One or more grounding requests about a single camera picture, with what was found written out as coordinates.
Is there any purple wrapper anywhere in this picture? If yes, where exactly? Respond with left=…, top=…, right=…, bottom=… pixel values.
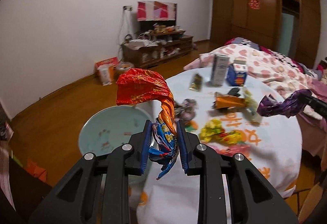
left=257, top=89, right=315, bottom=118

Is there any black ribbed wrapper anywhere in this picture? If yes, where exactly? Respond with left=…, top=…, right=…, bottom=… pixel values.
left=227, top=87, right=241, bottom=97

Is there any orange snack packet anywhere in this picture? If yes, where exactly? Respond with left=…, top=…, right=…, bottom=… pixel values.
left=213, top=92, right=246, bottom=109

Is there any red blue snack wrapper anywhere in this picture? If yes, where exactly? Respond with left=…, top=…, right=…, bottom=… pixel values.
left=116, top=68, right=179, bottom=180

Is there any light blue trash bin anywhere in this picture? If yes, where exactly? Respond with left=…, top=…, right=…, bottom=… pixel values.
left=77, top=105, right=155, bottom=186

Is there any orange paper on floor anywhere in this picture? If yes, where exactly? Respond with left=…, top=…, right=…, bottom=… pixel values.
left=26, top=159, right=48, bottom=183

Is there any clear yellowish plastic bag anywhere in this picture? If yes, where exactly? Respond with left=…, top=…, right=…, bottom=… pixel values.
left=242, top=87, right=262, bottom=124

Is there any yellow crumpled wrapper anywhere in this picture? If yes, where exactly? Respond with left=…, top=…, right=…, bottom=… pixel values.
left=199, top=119, right=244, bottom=145

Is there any blue Look milk carton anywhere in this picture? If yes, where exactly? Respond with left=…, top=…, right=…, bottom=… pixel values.
left=226, top=59, right=248, bottom=86

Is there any red striped cloth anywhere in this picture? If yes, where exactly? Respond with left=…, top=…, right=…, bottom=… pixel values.
left=0, top=137, right=16, bottom=210

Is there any white printed tablecloth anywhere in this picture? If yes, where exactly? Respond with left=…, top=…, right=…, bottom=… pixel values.
left=136, top=68, right=302, bottom=223

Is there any dark wooden wardrobe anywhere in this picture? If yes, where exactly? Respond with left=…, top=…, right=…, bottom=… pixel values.
left=209, top=0, right=321, bottom=68

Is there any white blue tall carton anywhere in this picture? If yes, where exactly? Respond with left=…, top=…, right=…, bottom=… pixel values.
left=210, top=54, right=230, bottom=86

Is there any grey pink crumpled wrapper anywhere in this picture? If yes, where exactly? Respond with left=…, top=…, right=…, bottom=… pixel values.
left=174, top=98, right=198, bottom=124

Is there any red white cardboard box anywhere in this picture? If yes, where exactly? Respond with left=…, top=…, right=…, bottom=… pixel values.
left=95, top=57, right=119, bottom=86

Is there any gold black small sachet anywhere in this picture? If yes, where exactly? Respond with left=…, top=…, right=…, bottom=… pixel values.
left=189, top=73, right=203, bottom=92

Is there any yellow lidded plastic tub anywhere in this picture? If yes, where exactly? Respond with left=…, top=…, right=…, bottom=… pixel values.
left=115, top=61, right=134, bottom=76

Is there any wooden TV cabinet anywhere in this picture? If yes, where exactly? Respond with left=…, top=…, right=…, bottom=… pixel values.
left=121, top=30, right=193, bottom=69

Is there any pink red patterned cloth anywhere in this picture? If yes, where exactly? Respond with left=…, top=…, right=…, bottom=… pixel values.
left=137, top=1, right=177, bottom=22

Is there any wall power socket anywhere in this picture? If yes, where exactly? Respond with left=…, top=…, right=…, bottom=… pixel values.
left=123, top=6, right=132, bottom=11

